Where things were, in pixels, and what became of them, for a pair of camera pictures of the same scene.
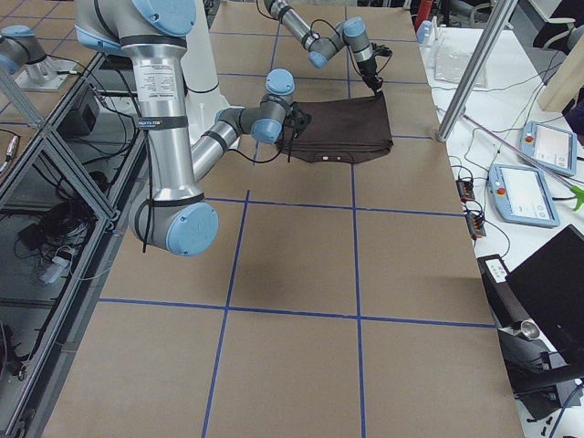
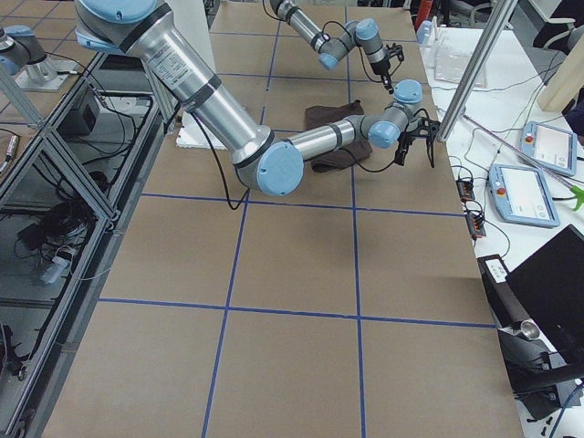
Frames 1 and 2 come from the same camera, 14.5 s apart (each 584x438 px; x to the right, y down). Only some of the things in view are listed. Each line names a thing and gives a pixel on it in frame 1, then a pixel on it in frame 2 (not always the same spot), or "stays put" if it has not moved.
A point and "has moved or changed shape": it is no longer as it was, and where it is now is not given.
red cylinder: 423,10 stays put
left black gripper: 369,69 to 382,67
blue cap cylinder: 423,33 stays put
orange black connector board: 474,220 stays put
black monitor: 551,283 stays put
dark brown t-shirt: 340,130 has moved or changed shape
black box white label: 507,308 stays put
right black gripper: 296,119 to 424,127
